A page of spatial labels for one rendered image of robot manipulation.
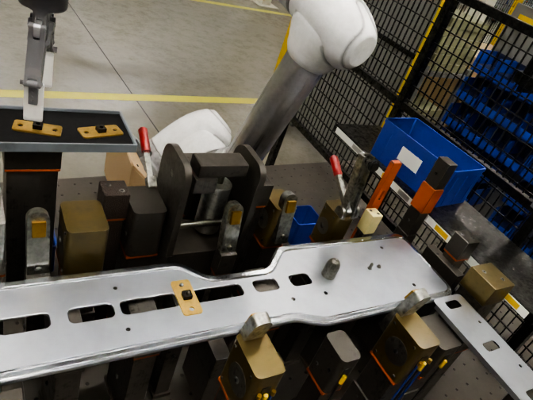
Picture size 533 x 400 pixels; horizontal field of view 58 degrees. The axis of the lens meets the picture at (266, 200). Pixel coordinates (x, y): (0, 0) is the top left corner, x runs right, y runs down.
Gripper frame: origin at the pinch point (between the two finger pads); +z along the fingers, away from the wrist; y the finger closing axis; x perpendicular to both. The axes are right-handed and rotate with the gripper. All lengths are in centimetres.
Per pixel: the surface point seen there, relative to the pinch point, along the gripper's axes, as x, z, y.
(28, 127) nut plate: -1.5, 6.6, 0.3
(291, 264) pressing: 54, 23, 16
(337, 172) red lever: 69, 10, -6
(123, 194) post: 16.6, 12.9, 9.7
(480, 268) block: 102, 17, 19
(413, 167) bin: 102, 14, -21
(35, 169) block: 0.3, 14.1, 3.0
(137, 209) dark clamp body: 19.6, 14.9, 11.5
